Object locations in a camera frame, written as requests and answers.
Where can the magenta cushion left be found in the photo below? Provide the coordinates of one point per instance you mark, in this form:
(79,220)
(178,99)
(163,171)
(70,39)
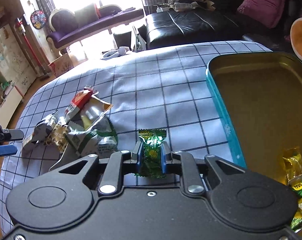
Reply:
(267,12)

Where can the white cartoon cabinet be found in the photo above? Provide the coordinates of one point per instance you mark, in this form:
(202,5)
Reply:
(14,69)

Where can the purple chaise lounge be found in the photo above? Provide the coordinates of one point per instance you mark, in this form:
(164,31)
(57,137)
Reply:
(69,27)

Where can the green yellow snack bag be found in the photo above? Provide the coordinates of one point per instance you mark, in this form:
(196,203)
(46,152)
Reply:
(296,185)

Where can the yellow silver snack packet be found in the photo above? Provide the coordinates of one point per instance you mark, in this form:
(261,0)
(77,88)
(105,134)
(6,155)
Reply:
(93,110)

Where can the red stick vacuum cleaner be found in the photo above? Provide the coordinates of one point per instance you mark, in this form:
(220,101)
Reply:
(19,24)

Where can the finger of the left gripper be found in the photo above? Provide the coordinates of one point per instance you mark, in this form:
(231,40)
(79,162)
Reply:
(12,134)
(6,150)

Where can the red white snack bar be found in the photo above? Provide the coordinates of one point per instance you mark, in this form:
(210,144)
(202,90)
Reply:
(78,102)

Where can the blue checkered tablecloth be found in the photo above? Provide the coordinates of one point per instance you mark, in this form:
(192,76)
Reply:
(162,88)

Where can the yellow orange candy packet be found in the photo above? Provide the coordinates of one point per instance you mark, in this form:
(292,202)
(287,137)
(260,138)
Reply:
(292,159)

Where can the leopard print snack packet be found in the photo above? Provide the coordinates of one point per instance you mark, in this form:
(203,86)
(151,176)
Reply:
(57,137)

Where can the green candy packet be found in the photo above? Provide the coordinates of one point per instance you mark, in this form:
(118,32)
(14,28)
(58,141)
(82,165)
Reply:
(151,156)

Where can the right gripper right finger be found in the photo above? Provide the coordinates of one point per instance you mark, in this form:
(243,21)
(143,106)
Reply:
(186,167)

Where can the black leather sofa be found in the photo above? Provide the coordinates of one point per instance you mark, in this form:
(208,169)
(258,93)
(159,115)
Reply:
(224,23)

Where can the white green snack packet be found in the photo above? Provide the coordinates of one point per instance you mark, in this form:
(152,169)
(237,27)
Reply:
(99,139)

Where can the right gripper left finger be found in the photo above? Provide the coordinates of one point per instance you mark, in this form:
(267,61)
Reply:
(119,164)

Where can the white headphones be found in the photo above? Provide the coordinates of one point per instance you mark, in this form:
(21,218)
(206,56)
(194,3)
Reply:
(122,50)

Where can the teal and gold tin box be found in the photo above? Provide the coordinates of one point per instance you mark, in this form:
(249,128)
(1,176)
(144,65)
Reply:
(259,99)

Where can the black white snack packet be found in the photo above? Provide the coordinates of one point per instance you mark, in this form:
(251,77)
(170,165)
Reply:
(40,133)

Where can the tree print paper bag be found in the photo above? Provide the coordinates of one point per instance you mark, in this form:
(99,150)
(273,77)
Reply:
(61,65)

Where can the round colourful dartboard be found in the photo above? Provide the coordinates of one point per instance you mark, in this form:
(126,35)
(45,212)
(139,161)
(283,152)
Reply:
(38,19)

